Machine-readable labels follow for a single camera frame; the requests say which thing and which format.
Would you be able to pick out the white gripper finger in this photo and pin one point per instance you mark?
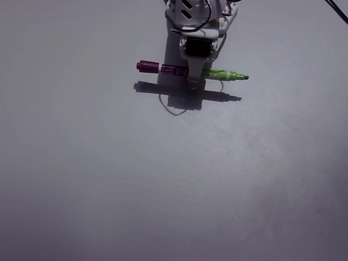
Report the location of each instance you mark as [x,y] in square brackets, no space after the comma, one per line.
[197,68]

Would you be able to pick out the white perforated base bracket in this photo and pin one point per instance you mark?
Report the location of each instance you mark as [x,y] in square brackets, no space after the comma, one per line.
[229,17]

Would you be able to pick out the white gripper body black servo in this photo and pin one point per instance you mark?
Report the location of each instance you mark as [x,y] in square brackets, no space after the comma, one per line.
[197,49]

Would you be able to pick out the green marker maroon cap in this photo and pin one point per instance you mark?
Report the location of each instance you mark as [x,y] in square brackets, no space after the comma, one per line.
[148,67]

